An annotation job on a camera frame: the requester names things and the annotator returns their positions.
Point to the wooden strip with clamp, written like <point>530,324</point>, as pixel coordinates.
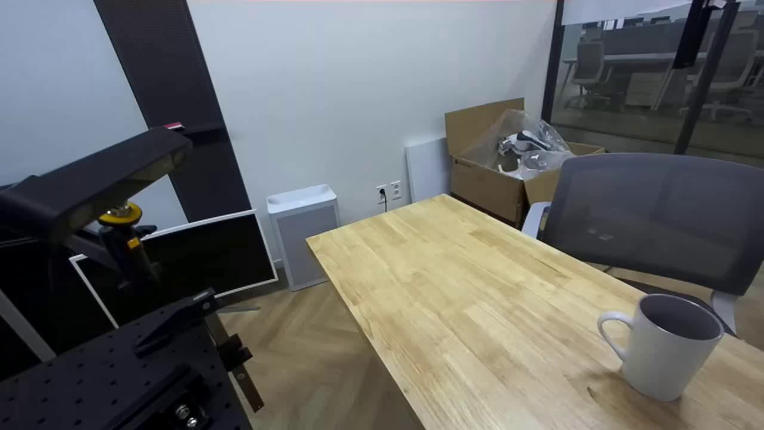
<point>239,366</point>

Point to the black framed monitor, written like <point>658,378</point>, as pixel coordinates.
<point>207,255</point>

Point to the brown cardboard box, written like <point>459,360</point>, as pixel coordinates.
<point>478,183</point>

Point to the grey mesh office chair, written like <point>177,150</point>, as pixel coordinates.
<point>652,215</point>

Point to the white ceramic mug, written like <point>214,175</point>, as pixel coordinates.
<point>659,360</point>

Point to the white air purifier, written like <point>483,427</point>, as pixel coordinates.
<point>301,231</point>

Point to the white flat panel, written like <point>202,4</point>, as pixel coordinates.
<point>428,169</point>

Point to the distant office chair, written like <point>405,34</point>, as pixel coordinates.
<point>589,67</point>

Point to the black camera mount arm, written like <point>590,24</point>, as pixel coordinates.
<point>79,183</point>

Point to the black optical breadboard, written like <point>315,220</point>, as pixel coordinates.
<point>87,383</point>

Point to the black clamp lever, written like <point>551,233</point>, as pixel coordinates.
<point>181,318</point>

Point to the white wall outlet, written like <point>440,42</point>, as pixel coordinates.
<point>389,193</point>

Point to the crumpled clear plastic bag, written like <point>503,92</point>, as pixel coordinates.
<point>526,147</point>

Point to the black slanted pole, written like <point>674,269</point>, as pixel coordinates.
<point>705,80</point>

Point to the black hanging device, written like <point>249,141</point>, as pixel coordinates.
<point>694,33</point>

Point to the yellow knob clamp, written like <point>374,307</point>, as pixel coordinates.
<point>121,215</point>

